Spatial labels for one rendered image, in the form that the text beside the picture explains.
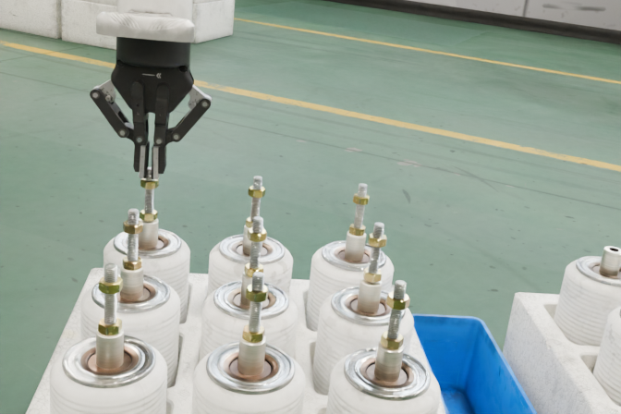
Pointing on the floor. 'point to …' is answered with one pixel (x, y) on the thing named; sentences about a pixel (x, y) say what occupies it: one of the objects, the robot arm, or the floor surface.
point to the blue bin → (469, 366)
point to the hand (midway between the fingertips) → (150, 160)
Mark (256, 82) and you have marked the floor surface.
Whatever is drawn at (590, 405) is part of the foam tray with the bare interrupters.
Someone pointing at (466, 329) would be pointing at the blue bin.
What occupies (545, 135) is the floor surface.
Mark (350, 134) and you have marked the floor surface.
